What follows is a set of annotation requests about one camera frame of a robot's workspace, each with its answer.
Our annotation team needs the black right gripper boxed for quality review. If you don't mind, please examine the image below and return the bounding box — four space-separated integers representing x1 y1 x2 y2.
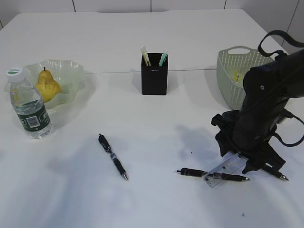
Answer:
211 113 286 174

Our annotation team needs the transparent plastic ruler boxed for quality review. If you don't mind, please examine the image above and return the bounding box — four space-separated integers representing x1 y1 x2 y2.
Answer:
202 153 247 188

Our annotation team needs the black pen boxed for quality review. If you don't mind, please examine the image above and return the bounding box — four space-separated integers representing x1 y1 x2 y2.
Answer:
262 165 289 181
176 167 250 182
98 134 129 181

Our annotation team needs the yellow white waste paper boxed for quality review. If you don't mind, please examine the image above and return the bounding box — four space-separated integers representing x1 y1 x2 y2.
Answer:
232 70 243 84

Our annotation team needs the mint green pen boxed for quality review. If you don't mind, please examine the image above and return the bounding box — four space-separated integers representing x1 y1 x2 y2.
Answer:
159 49 168 67

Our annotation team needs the yellow pen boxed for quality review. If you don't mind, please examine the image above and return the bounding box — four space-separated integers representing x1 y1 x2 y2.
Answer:
141 46 151 66

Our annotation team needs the yellow pear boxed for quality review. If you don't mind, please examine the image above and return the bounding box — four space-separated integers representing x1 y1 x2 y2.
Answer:
35 67 61 103

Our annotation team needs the clear water bottle green label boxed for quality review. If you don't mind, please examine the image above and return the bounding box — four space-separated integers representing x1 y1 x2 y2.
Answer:
6 67 52 139

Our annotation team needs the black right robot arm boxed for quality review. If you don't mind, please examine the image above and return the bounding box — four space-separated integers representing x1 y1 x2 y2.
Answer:
211 50 304 175

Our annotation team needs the green woven plastic basket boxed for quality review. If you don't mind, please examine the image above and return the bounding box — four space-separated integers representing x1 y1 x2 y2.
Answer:
216 46 273 110

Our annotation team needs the black square pen holder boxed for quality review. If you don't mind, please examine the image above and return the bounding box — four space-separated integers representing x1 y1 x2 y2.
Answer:
141 53 168 95

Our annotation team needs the green wavy glass plate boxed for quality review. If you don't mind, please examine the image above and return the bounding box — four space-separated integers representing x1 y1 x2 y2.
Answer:
4 59 89 110

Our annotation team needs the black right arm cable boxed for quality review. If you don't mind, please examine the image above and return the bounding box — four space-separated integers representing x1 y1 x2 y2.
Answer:
257 29 304 57

